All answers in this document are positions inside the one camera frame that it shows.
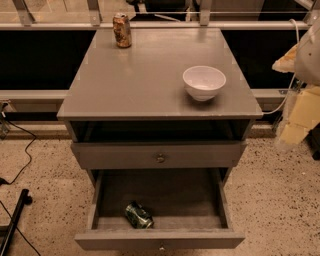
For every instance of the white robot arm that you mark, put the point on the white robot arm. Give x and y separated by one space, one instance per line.
303 60

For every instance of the grey wooden drawer cabinet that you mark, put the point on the grey wooden drawer cabinet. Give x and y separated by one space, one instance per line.
137 95

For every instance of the crushed orange soda can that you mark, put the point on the crushed orange soda can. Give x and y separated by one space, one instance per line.
122 30

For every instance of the closed top drawer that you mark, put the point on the closed top drawer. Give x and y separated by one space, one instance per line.
158 155

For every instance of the open middle drawer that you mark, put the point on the open middle drawer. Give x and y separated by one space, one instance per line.
188 206

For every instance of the metal railing frame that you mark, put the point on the metal railing frame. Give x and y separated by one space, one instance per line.
97 14

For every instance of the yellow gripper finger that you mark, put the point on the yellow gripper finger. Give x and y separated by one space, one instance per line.
287 62
304 116

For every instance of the black stand leg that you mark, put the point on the black stand leg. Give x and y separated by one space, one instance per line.
7 231

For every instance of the crushed green can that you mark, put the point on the crushed green can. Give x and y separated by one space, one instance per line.
138 217

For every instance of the white ceramic bowl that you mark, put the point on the white ceramic bowl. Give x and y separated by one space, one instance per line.
203 83

